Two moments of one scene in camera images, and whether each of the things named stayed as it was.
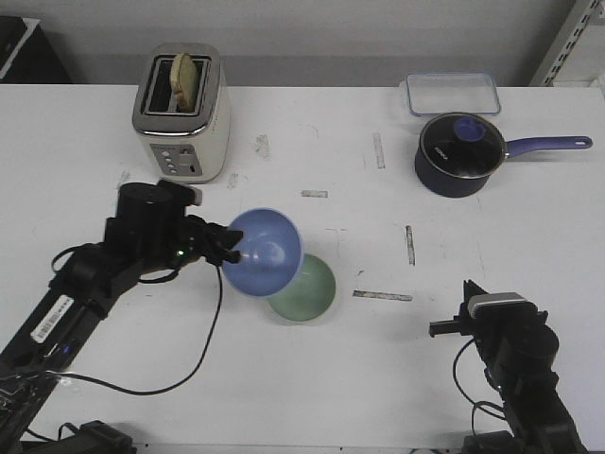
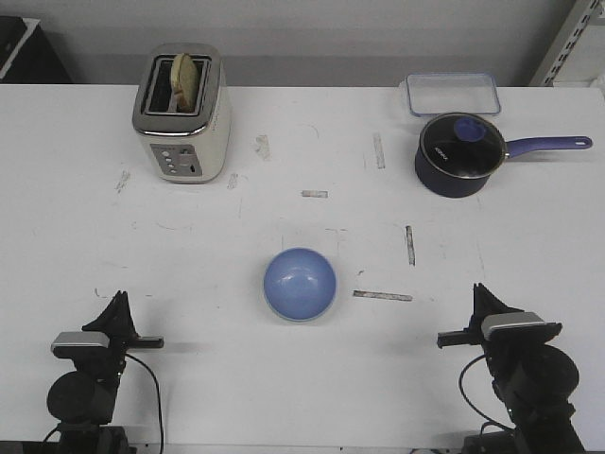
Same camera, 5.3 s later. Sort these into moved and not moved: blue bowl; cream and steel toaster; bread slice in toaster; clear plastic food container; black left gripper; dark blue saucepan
Moved: black left gripper; blue bowl
Not moved: cream and steel toaster; clear plastic food container; dark blue saucepan; bread slice in toaster
